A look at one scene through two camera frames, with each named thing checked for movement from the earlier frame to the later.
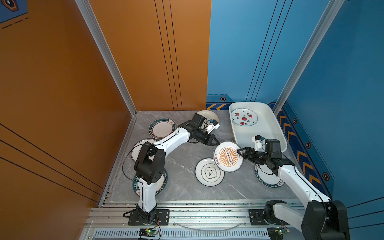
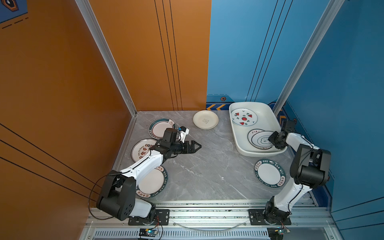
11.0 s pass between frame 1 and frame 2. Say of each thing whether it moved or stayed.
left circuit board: stayed
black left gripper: moved
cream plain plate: stayed
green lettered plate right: stayed
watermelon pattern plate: stayed
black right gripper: moved
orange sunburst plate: moved
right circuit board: stayed
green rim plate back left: stayed
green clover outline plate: moved
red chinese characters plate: stayed
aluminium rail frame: stayed
